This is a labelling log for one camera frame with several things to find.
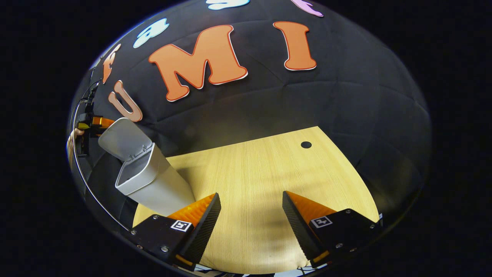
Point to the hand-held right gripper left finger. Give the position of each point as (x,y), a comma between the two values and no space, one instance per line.
(201,234)

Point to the black round desk grommet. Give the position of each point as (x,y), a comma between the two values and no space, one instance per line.
(306,144)

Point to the white desktop garbage bin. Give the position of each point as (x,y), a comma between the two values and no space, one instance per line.
(165,188)

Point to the wooden desktop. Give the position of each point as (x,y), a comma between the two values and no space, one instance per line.
(261,173)

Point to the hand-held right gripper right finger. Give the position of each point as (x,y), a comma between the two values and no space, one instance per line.
(298,231)

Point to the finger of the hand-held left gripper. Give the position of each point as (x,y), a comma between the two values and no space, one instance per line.
(103,122)

